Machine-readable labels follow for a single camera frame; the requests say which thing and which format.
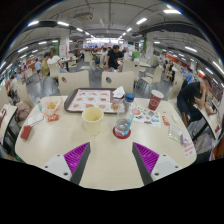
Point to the pink backpack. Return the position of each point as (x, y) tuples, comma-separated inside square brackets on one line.
[(22, 110)]

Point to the small clear bottle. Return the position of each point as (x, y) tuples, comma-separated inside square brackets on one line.
[(40, 106)]

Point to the cream plastic cup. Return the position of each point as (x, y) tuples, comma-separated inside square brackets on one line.
[(92, 119)]

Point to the red paper cup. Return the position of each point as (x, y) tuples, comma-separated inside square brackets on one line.
[(155, 100)]

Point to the cream chair with round hole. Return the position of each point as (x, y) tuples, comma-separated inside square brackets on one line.
[(74, 81), (117, 81)]

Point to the dark brown food tray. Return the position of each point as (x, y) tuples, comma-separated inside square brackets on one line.
[(66, 101)]

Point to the bag of fries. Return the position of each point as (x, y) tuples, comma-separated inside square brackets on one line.
[(51, 106)]

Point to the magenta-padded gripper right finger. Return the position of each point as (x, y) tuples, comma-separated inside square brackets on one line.
[(148, 158)]

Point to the ceiling air conditioner unit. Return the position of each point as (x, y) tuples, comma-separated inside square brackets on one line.
[(83, 15)]

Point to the white paper with red print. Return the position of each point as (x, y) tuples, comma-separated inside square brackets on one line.
[(189, 150)]

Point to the small red box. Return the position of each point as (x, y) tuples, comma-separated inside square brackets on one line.
[(25, 132)]

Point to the white printed card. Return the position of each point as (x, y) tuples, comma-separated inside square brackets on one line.
[(35, 119)]

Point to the flat round red coaster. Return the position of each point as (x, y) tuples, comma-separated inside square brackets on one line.
[(116, 135)]

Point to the ceiling lights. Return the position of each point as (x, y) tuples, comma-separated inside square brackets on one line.
[(141, 20)]

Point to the clear blue-capped water bottle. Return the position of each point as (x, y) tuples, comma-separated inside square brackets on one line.
[(123, 115)]

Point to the clear plastic packet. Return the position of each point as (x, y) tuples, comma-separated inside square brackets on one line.
[(175, 133)]

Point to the cream neighbouring table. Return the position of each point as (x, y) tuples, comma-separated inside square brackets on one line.
[(208, 118), (7, 121)]

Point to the red ketchup packet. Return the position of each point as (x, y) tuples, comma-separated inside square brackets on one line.
[(165, 120), (52, 117)]

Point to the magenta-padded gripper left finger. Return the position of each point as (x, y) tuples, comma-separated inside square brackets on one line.
[(75, 158)]

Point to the white crumpled napkin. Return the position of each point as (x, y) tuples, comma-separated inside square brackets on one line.
[(119, 92)]

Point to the white sticker sheet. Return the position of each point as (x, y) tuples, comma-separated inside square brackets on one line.
[(146, 116)]

